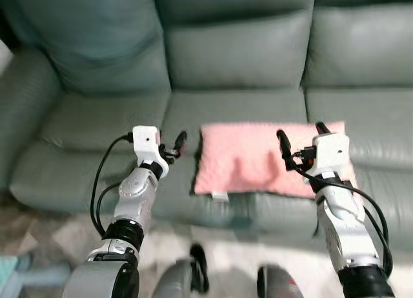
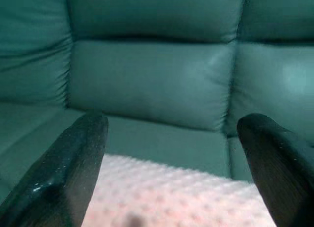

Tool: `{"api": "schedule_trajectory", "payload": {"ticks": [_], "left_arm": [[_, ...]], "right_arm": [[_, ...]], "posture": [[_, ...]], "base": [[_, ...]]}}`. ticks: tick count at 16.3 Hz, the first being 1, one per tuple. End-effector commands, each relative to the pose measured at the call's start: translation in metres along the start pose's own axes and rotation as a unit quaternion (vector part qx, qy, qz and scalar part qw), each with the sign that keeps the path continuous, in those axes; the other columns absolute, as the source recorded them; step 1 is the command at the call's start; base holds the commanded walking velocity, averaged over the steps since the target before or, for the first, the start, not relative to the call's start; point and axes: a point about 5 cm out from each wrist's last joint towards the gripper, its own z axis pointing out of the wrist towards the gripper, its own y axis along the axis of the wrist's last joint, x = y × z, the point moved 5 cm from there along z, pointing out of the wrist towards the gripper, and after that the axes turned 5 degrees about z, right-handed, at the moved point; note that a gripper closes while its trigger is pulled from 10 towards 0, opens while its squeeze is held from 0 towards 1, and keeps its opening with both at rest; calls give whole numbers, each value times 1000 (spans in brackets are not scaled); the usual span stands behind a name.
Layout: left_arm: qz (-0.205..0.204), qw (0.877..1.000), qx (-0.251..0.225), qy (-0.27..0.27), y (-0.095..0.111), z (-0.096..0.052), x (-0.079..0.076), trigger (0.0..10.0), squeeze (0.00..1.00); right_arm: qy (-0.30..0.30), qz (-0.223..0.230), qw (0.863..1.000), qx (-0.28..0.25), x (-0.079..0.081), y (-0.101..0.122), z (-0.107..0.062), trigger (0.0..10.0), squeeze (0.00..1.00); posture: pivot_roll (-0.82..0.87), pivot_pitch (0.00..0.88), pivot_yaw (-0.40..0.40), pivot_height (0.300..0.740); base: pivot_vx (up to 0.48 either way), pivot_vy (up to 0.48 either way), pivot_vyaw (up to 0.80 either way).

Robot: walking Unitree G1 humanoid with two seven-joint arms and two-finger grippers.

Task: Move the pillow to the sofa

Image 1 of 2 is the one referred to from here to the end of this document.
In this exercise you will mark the pink fluffy pillow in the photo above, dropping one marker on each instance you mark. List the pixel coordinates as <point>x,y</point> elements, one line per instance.
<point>242,159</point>

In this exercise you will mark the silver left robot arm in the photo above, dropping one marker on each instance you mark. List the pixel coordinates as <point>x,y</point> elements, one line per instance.
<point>132,201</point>

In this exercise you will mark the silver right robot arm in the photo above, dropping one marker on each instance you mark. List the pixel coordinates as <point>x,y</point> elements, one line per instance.
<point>348,227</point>

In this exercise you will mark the grey-green leather sofa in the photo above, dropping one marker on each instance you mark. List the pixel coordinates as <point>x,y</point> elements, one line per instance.
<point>239,53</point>

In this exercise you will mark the grey robot right leg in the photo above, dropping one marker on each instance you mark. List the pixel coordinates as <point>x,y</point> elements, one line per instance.
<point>281,285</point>

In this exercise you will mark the grey robot leg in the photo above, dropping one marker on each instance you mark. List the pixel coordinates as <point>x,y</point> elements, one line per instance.
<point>281,285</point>
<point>177,282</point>

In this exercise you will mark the grey robot left leg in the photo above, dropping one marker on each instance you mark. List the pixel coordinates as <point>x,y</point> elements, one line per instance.
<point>177,282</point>

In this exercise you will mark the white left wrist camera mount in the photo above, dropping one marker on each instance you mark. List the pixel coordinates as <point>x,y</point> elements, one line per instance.
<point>145,143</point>

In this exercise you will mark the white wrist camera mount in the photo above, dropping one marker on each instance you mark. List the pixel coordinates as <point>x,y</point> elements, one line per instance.
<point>145,143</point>
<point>332,153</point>

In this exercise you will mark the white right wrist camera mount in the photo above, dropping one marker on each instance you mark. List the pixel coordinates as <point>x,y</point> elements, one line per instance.
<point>332,153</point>

